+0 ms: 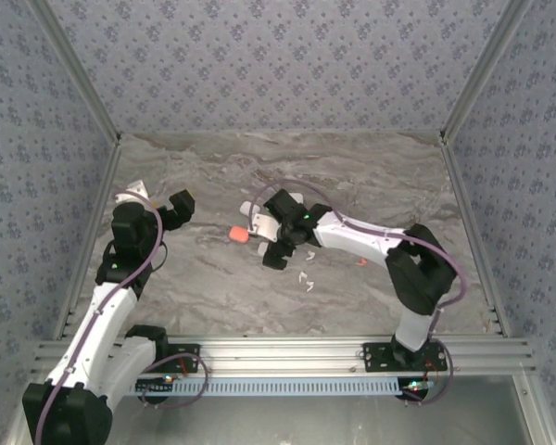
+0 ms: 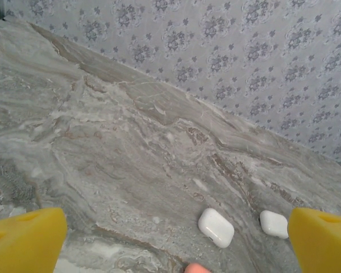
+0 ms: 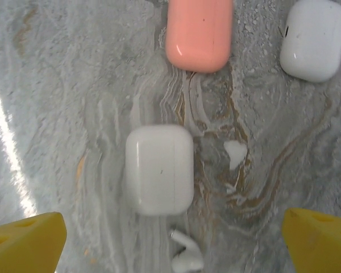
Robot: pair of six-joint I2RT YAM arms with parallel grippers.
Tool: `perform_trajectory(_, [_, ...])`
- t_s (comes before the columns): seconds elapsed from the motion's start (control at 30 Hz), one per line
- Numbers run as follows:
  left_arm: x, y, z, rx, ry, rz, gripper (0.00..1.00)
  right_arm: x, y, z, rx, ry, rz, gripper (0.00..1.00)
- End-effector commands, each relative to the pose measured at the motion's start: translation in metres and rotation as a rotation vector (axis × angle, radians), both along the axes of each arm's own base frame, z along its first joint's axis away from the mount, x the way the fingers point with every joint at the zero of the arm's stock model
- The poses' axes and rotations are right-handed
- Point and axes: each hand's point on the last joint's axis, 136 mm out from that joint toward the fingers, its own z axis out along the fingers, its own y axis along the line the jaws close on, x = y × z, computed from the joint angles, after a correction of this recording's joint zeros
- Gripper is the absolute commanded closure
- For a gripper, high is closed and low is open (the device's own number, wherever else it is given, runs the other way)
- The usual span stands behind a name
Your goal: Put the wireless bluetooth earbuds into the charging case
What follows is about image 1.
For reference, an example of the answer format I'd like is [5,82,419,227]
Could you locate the orange earbud charging case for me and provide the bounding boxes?
[228,225,252,246]

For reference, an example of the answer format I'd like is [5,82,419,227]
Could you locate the grey metal base panel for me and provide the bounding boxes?
[106,393,534,445]

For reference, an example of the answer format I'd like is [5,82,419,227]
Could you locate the aluminium table side rail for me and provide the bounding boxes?
[53,138,124,342]
[439,136,515,339]

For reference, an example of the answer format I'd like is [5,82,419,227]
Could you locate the aluminium mounting rail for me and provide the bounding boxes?
[32,336,537,375]

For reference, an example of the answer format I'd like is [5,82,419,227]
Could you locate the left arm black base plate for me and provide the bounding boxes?
[116,342,201,375]

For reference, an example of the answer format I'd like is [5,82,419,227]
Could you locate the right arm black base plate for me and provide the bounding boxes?
[361,341,449,373]

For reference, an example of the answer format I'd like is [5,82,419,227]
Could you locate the white slotted cable duct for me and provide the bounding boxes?
[49,375,404,399]

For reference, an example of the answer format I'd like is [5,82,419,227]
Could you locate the aluminium frame post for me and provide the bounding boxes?
[437,0,538,146]
[27,0,122,146]

